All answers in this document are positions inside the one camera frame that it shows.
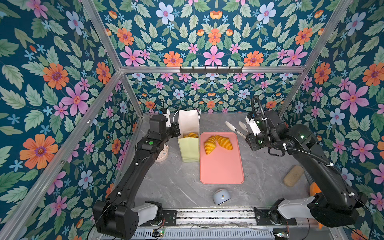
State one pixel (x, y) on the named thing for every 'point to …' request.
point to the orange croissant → (224, 142)
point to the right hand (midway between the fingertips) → (249, 137)
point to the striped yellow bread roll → (191, 134)
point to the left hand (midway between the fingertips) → (181, 120)
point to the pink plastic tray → (220, 161)
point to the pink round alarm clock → (163, 154)
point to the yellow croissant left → (210, 145)
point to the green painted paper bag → (189, 121)
